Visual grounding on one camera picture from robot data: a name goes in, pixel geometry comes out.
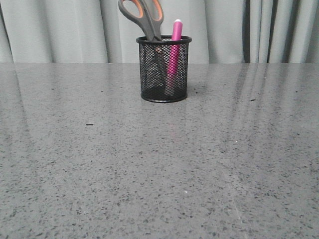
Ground pink marker pen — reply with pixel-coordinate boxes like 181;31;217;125
164;19;183;96

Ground grey orange scissors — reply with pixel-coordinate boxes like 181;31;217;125
118;0;164;42

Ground black mesh pen holder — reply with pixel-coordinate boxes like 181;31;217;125
137;35;192;103

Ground grey curtain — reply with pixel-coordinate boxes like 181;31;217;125
0;0;319;63

